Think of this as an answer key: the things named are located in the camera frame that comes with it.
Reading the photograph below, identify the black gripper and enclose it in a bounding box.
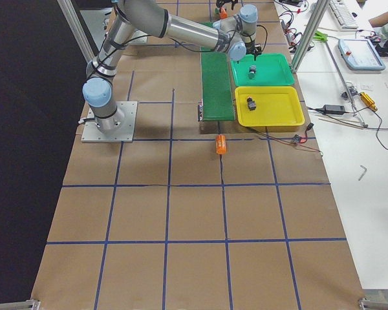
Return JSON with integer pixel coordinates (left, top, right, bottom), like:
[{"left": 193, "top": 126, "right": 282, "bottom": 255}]
[
  {"left": 245, "top": 41, "right": 263, "bottom": 60},
  {"left": 215, "top": 0, "right": 240, "bottom": 12}
]

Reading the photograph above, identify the green push button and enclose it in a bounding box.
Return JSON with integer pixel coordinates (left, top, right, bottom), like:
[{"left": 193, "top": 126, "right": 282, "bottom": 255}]
[{"left": 248, "top": 65, "right": 257, "bottom": 79}]

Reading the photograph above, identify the orange cylinder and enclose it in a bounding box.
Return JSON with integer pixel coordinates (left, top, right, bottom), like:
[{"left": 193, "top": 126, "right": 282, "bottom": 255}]
[
  {"left": 215, "top": 134, "right": 227, "bottom": 155},
  {"left": 219, "top": 7, "right": 228, "bottom": 19}
]

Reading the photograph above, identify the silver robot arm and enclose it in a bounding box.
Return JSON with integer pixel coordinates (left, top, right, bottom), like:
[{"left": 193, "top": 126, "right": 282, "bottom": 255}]
[{"left": 79, "top": 1, "right": 262, "bottom": 143}]

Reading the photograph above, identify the green plastic tray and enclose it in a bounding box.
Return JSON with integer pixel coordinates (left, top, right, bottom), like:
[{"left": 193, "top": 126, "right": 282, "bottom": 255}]
[{"left": 231, "top": 53, "right": 295, "bottom": 87}]

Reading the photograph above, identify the yellow plastic tray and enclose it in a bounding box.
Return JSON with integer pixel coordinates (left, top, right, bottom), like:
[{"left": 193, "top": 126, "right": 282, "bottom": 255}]
[{"left": 235, "top": 86, "right": 305, "bottom": 132}]

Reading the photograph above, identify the green conveyor belt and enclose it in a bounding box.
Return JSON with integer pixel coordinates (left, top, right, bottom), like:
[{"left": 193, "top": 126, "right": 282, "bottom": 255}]
[{"left": 198, "top": 47, "right": 235, "bottom": 121}]

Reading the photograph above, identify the green grabber tool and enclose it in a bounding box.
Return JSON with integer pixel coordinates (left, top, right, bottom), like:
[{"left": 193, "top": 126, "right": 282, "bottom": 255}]
[{"left": 313, "top": 30, "right": 328, "bottom": 42}]

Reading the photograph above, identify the black power adapter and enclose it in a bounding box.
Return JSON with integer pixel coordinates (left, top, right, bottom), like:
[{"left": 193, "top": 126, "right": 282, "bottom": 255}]
[{"left": 323, "top": 105, "right": 346, "bottom": 115}]

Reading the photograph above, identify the white keyboard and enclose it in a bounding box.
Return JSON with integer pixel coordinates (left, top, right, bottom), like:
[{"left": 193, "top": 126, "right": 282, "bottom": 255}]
[{"left": 329, "top": 0, "right": 359, "bottom": 31}]

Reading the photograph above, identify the small black circuit board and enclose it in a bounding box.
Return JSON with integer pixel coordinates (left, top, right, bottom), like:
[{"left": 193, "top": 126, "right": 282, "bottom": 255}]
[{"left": 291, "top": 134, "right": 305, "bottom": 145}]

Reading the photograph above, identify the teach pendant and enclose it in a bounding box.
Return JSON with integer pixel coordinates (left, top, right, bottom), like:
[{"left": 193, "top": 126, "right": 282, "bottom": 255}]
[{"left": 338, "top": 39, "right": 385, "bottom": 71}]

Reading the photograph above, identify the allen key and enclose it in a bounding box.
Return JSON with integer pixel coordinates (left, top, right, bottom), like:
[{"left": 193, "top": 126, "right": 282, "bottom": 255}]
[{"left": 358, "top": 165, "right": 367, "bottom": 181}]

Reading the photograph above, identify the aluminium frame post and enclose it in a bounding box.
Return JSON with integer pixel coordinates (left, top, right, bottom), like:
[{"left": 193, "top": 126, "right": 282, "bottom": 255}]
[{"left": 290, "top": 0, "right": 330, "bottom": 73}]

